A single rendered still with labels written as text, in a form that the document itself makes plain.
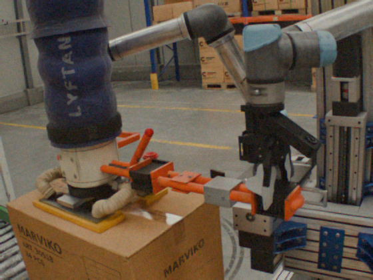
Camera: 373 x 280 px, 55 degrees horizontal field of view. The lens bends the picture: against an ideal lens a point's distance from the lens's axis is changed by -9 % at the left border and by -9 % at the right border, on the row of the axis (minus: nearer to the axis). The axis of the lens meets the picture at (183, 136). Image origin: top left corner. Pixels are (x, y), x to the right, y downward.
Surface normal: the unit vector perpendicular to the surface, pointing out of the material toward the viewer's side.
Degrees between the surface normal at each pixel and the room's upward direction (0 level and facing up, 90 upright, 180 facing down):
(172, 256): 90
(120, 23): 90
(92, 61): 69
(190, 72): 90
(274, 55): 90
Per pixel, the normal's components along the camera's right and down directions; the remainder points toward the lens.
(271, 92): 0.08, 0.27
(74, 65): 0.21, -0.08
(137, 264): 0.80, 0.08
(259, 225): -0.57, 0.29
